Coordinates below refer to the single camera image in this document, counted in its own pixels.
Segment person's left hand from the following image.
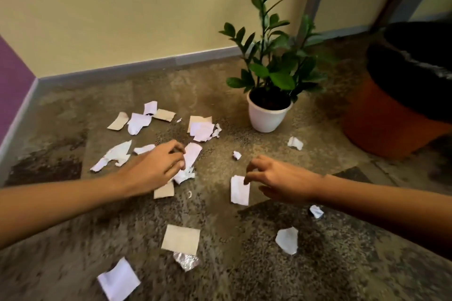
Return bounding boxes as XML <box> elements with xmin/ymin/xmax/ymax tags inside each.
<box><xmin>121</xmin><ymin>139</ymin><xmax>186</xmax><ymax>198</ymax></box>

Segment person's right hand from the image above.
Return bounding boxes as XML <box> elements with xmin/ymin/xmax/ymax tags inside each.
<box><xmin>243</xmin><ymin>155</ymin><xmax>321</xmax><ymax>204</ymax></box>

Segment white paper piece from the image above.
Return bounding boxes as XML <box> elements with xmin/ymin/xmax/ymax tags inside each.
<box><xmin>172</xmin><ymin>167</ymin><xmax>196</xmax><ymax>185</ymax></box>

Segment person's left forearm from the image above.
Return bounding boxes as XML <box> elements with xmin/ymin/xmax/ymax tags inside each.
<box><xmin>0</xmin><ymin>172</ymin><xmax>132</xmax><ymax>250</ymax></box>

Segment person's right forearm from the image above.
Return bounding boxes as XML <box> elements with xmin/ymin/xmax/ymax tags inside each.
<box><xmin>314</xmin><ymin>174</ymin><xmax>452</xmax><ymax>261</ymax></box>

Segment brown cardboard piece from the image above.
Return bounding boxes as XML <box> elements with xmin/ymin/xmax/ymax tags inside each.
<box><xmin>107</xmin><ymin>112</ymin><xmax>129</xmax><ymax>131</ymax></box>
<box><xmin>153</xmin><ymin>109</ymin><xmax>176</xmax><ymax>122</ymax></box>
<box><xmin>187</xmin><ymin>115</ymin><xmax>213</xmax><ymax>134</ymax></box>
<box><xmin>161</xmin><ymin>224</ymin><xmax>201</xmax><ymax>256</ymax></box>
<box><xmin>153</xmin><ymin>181</ymin><xmax>175</xmax><ymax>200</ymax></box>

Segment white plant pot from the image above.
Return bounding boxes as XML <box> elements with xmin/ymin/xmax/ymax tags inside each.
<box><xmin>246</xmin><ymin>91</ymin><xmax>294</xmax><ymax>133</ymax></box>

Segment dark potting soil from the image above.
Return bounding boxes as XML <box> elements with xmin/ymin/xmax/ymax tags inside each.
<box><xmin>249</xmin><ymin>86</ymin><xmax>292</xmax><ymax>111</ymax></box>

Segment crumpled silver foil scrap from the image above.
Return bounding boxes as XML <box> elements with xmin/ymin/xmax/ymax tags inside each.
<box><xmin>173</xmin><ymin>252</ymin><xmax>200</xmax><ymax>272</ymax></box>

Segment grey skirting board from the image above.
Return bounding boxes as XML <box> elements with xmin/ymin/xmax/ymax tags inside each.
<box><xmin>0</xmin><ymin>12</ymin><xmax>452</xmax><ymax>171</ymax></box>

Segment green leafy houseplant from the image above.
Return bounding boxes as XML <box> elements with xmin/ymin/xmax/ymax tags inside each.
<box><xmin>218</xmin><ymin>0</ymin><xmax>336</xmax><ymax>104</ymax></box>

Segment scattered white paper scraps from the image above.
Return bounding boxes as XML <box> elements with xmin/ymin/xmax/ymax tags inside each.
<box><xmin>90</xmin><ymin>101</ymin><xmax>325</xmax><ymax>301</ymax></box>

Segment orange waste bin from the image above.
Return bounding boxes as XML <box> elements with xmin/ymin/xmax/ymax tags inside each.
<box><xmin>342</xmin><ymin>71</ymin><xmax>452</xmax><ymax>159</ymax></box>

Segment black bin liner bag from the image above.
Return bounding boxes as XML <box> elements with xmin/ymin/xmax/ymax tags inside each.
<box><xmin>366</xmin><ymin>21</ymin><xmax>452</xmax><ymax>123</ymax></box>

